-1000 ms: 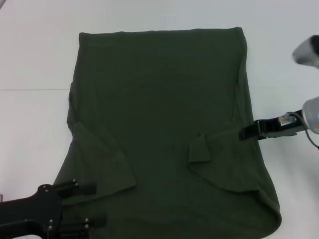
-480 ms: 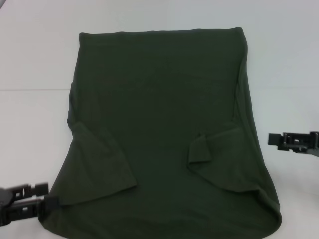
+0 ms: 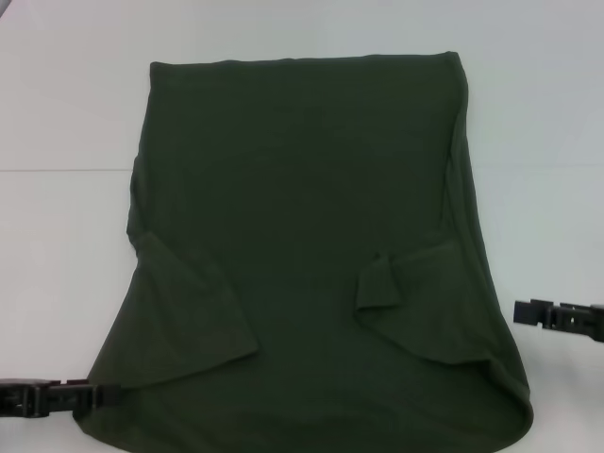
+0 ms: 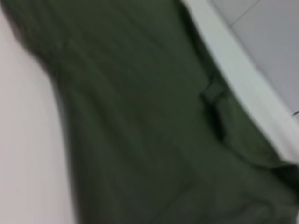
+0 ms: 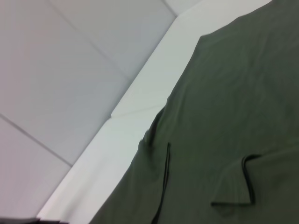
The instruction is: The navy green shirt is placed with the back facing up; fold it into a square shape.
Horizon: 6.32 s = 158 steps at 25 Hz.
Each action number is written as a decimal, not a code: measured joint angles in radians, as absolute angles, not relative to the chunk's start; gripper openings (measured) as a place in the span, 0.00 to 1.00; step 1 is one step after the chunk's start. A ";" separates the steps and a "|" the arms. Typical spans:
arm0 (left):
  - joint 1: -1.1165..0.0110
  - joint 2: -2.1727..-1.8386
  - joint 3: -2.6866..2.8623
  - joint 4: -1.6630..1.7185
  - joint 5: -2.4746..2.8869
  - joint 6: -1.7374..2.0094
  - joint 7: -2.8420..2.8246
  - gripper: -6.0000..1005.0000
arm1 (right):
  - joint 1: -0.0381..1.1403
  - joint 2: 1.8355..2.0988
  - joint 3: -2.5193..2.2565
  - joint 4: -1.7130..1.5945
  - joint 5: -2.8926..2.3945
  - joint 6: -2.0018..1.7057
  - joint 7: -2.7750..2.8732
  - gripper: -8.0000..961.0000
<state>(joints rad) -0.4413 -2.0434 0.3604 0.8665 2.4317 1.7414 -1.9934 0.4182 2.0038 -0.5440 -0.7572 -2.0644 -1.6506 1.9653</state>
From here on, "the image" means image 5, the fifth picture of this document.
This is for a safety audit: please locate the dark green shirt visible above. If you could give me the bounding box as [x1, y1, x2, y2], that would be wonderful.
[92, 0, 299, 224]

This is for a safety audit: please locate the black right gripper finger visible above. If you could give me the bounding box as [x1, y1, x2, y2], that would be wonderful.
[0, 217, 68, 224]

